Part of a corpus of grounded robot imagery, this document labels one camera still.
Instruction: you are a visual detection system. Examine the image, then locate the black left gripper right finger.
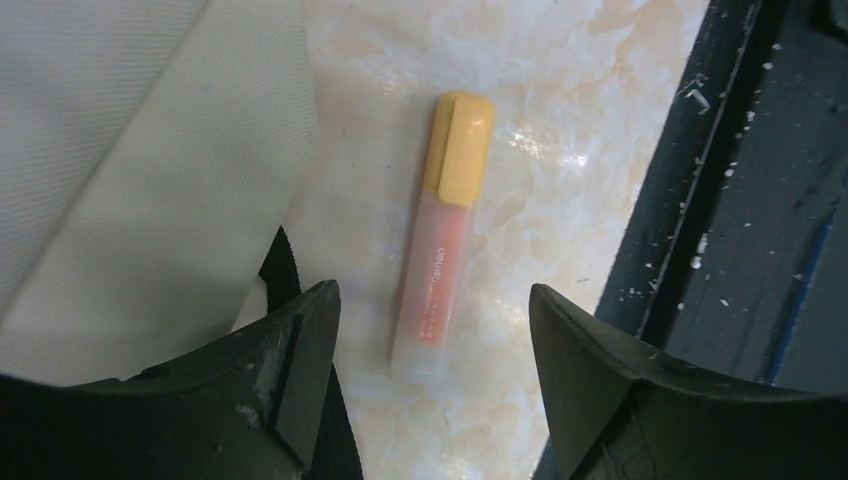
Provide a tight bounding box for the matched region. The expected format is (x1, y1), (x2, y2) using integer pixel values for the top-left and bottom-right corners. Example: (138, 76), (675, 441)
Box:
(529, 284), (847, 479)

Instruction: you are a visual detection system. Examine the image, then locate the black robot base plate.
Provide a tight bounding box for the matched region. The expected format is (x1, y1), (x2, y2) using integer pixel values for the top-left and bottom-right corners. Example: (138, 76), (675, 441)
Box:
(588, 1), (847, 398)

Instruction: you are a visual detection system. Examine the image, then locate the cream canvas backpack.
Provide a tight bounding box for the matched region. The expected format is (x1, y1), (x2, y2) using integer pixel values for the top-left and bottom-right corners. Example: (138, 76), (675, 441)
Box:
(0, 0), (366, 480)

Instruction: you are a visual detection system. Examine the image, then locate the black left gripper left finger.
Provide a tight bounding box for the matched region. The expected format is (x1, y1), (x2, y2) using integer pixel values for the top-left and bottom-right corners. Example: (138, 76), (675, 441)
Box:
(1, 281), (342, 479)

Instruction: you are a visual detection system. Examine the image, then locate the orange pink highlighter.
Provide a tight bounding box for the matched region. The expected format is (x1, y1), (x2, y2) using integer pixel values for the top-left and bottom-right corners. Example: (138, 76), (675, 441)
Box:
(390, 92), (496, 381)

